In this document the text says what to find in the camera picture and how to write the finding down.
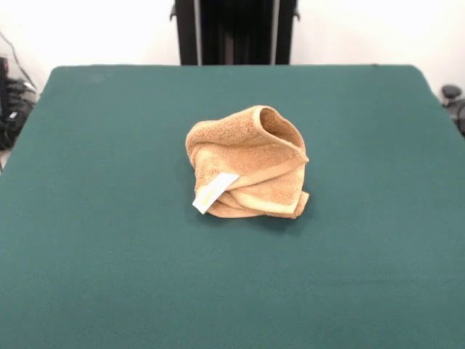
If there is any tan terry towel white label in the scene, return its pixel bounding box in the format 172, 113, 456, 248
185, 104, 310, 220

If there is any dark green table cloth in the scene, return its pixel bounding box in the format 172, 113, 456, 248
0, 64, 465, 349

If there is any black office chair base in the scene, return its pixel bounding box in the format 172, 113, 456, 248
441, 84, 465, 138
0, 56, 39, 151

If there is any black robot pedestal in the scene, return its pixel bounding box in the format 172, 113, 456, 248
169, 0, 301, 66

